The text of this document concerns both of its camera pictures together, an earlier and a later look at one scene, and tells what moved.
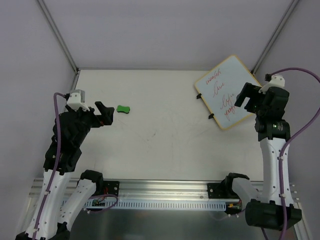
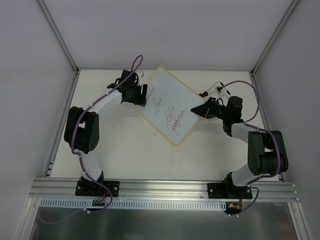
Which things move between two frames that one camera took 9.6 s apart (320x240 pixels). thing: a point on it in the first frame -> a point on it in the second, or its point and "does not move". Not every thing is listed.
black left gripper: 93,117 -> 140,94
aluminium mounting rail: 161,189 does not move
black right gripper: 258,97 -> 211,108
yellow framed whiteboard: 220,87 -> 169,103
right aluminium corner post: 289,11 does not move
